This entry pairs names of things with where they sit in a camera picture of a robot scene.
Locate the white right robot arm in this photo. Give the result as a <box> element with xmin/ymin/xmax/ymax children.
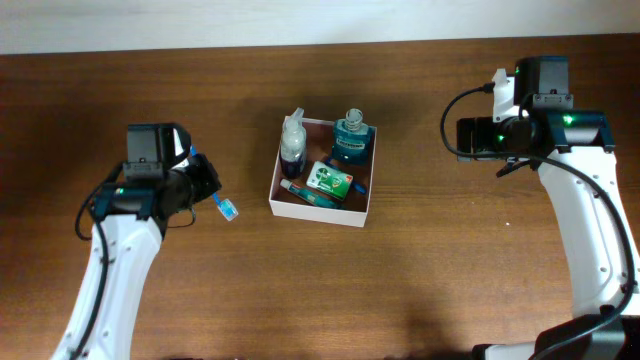
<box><xmin>446</xmin><ymin>56</ymin><xmax>639</xmax><ymax>359</ymax></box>

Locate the pink cardboard box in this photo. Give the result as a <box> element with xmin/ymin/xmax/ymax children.
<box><xmin>268</xmin><ymin>118</ymin><xmax>377</xmax><ymax>227</ymax></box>

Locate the green Dettol soap box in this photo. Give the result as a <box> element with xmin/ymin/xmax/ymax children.
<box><xmin>306</xmin><ymin>161</ymin><xmax>353</xmax><ymax>201</ymax></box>

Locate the teal mouthwash bottle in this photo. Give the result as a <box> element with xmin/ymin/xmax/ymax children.
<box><xmin>332</xmin><ymin>108</ymin><xmax>375</xmax><ymax>165</ymax></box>

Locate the blue white toothbrush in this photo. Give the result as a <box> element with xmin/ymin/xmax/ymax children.
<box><xmin>188</xmin><ymin>146</ymin><xmax>238</xmax><ymax>223</ymax></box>

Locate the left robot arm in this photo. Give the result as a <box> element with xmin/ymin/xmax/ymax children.
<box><xmin>52</xmin><ymin>123</ymin><xmax>221</xmax><ymax>359</ymax></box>

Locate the teal white toothpaste tube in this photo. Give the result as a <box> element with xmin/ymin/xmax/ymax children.
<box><xmin>280</xmin><ymin>179</ymin><xmax>342</xmax><ymax>209</ymax></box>

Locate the blue disposable razor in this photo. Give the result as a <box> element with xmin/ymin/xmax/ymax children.
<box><xmin>324</xmin><ymin>156</ymin><xmax>368</xmax><ymax>195</ymax></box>

